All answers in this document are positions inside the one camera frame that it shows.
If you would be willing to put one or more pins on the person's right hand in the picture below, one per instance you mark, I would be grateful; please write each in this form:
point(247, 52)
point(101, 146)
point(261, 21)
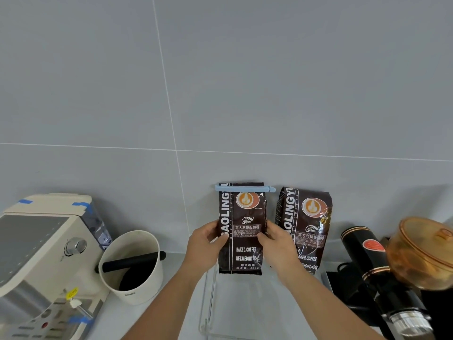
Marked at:
point(279, 252)

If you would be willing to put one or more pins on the black knock bar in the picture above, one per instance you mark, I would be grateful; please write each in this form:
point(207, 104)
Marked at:
point(131, 261)

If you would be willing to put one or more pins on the clear acrylic tray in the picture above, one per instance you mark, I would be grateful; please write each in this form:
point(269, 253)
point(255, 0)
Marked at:
point(244, 308)

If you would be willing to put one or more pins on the black coffee grinder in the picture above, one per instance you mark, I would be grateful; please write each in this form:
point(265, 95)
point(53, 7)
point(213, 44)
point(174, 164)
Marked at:
point(385, 279)

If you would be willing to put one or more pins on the person's left thumb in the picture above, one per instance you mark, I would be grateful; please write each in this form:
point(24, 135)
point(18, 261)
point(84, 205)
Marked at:
point(221, 240)

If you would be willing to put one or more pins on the amber grinder bean hopper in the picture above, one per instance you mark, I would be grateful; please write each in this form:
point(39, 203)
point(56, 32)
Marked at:
point(423, 253)

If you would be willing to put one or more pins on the person's left forearm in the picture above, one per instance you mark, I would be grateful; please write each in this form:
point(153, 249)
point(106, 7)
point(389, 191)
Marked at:
point(161, 305)

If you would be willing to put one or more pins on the cream espresso machine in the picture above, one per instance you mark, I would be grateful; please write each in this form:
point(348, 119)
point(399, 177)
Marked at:
point(39, 265)

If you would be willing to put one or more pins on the person's left hand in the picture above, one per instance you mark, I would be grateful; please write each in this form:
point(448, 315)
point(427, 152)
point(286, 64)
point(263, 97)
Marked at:
point(201, 248)

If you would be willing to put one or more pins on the person's right thumb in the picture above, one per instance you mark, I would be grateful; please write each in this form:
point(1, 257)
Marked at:
point(263, 239)

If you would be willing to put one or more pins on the person's right forearm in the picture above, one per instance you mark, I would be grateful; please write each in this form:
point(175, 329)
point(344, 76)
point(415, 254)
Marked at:
point(327, 308)

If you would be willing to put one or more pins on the light blue sealing clip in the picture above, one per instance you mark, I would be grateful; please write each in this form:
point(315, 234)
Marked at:
point(244, 188)

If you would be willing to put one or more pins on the clipped dark coffee bean bag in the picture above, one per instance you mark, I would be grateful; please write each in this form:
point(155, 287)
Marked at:
point(244, 244)

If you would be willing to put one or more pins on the white knock box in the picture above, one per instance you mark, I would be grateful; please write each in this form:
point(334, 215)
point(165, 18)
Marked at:
point(136, 269)

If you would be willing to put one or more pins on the sealed dark coffee bean bag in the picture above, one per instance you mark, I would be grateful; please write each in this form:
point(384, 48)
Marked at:
point(311, 223)

